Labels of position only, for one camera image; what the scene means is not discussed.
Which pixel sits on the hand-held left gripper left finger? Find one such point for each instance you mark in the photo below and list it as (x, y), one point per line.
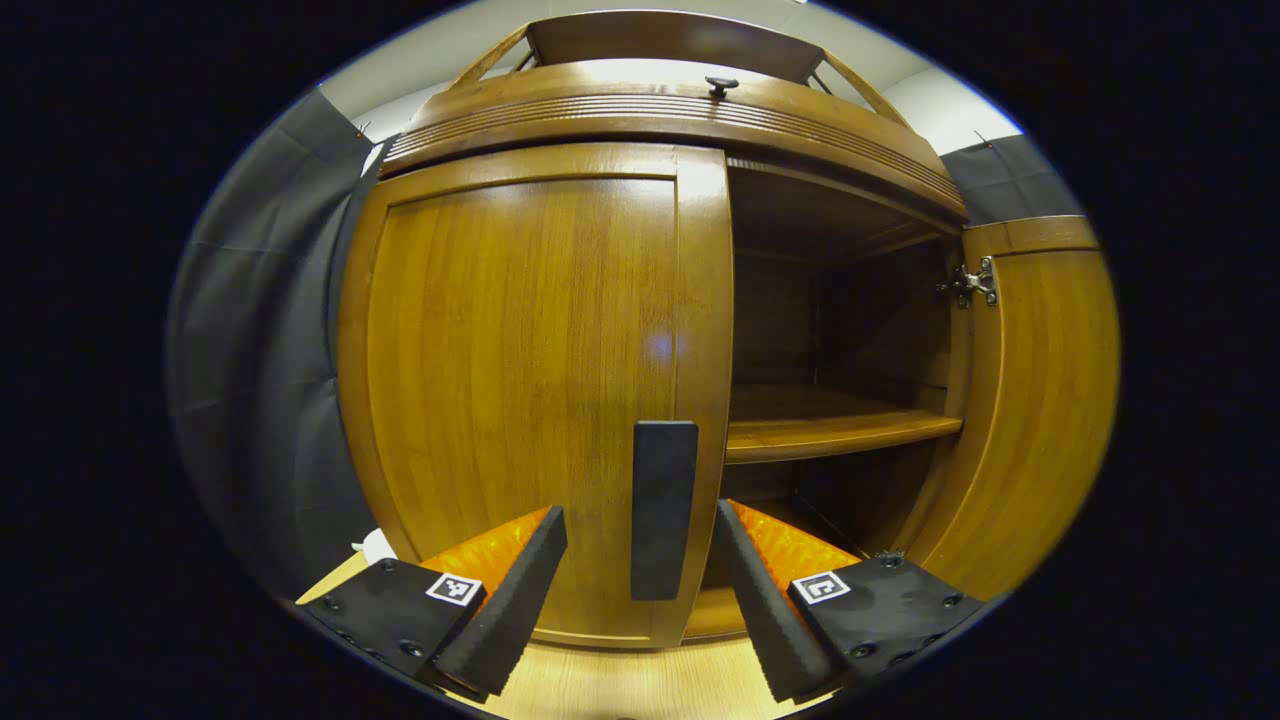
(520, 600)

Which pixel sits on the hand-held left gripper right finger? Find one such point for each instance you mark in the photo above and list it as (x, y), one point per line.
(760, 610)

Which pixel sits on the wooden shoe cabinet door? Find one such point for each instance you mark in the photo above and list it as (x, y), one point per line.
(520, 350)
(1040, 400)

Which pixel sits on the wooden double-door shoe cabinet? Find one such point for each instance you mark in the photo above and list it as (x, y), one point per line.
(650, 115)

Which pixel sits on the metal door hinge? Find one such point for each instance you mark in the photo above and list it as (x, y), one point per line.
(968, 283)

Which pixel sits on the white plush toy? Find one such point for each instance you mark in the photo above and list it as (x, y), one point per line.
(378, 548)

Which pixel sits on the wooden inner shelf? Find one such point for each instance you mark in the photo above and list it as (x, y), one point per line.
(820, 430)

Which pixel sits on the black drawer knob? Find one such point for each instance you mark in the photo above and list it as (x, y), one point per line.
(721, 86)

